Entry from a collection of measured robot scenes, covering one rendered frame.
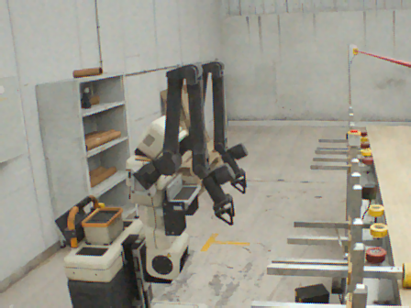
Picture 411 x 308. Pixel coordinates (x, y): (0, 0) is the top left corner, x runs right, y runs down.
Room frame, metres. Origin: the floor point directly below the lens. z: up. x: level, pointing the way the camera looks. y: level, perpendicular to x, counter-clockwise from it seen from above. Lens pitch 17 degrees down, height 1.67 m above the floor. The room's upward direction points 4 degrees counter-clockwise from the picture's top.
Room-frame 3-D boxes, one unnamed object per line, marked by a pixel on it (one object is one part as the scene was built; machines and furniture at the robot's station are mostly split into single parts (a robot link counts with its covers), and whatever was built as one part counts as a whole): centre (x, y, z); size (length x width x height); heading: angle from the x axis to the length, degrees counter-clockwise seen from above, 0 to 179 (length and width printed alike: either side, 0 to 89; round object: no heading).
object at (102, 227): (2.10, 0.56, 0.87); 0.23 x 0.15 x 0.11; 168
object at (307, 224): (2.04, -0.59, 0.81); 0.43 x 0.03 x 0.04; 73
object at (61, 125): (4.21, 1.17, 0.78); 0.90 x 0.45 x 1.55; 163
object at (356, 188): (1.58, -0.53, 0.92); 0.04 x 0.04 x 0.48; 73
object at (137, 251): (2.10, 0.28, 0.68); 0.28 x 0.27 x 0.25; 168
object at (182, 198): (2.02, 0.17, 0.99); 0.28 x 0.16 x 0.22; 168
